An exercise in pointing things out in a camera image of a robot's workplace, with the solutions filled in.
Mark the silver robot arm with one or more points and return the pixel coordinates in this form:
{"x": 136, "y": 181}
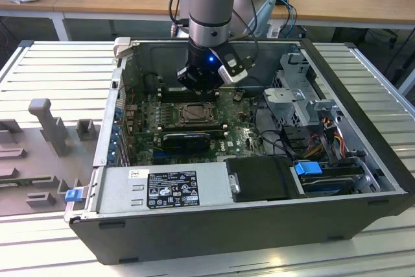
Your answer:
{"x": 210, "y": 7}

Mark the black cylindrical component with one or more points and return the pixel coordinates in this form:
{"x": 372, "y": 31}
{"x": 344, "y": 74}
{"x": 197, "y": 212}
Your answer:
{"x": 150, "y": 83}

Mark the green motherboard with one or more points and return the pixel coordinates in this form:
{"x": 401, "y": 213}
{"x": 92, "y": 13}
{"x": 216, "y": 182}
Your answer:
{"x": 240, "y": 131}

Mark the black graphics card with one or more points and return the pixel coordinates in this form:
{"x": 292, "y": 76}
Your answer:
{"x": 184, "y": 142}

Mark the grey optical drive bay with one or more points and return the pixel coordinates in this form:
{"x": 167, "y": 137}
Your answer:
{"x": 291, "y": 63}

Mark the grey metal drive cage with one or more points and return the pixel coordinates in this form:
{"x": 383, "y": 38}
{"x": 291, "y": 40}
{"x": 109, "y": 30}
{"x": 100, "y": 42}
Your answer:
{"x": 291, "y": 105}

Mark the black plastic shroud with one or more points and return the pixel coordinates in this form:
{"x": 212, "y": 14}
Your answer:
{"x": 259, "y": 176}

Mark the blue disk carrier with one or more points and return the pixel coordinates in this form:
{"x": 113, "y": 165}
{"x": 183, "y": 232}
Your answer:
{"x": 306, "y": 167}

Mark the grey power supply unit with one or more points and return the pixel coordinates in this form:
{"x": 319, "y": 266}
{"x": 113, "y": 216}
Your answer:
{"x": 113, "y": 189}

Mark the grey parts rack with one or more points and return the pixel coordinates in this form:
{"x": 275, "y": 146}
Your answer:
{"x": 55, "y": 127}

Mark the black PC case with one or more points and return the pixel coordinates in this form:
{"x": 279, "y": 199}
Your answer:
{"x": 194, "y": 238}

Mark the blue case latch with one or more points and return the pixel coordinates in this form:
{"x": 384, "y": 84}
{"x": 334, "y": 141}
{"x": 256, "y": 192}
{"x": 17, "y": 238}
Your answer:
{"x": 72, "y": 195}

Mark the green board in rack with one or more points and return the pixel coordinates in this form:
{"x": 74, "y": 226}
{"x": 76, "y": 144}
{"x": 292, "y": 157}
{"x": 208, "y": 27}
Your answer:
{"x": 26, "y": 181}

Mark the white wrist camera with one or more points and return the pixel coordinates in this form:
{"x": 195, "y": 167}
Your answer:
{"x": 231, "y": 74}

